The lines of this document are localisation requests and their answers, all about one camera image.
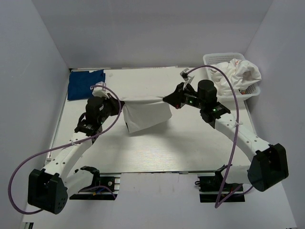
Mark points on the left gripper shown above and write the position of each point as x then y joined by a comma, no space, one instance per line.
114,103

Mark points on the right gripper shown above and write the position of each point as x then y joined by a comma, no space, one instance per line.
176,98

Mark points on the white green raglan t-shirt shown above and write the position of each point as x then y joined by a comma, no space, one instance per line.
142,112

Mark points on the white printed t-shirt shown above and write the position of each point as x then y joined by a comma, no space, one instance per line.
241,74

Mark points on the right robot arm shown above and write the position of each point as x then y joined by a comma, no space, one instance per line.
268,163

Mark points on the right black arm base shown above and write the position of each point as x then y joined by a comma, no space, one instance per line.
209,188

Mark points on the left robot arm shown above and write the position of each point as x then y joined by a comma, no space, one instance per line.
50,187

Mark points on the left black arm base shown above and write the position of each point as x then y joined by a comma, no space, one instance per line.
106,188

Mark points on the folded blue t-shirt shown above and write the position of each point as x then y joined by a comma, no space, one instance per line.
80,83

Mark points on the white plastic basket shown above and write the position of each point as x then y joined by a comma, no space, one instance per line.
215,58

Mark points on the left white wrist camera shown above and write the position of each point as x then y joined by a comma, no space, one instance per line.
98,90

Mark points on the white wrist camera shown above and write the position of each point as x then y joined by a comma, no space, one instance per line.
187,79
98,90

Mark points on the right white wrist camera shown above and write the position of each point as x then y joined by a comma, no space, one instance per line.
187,79

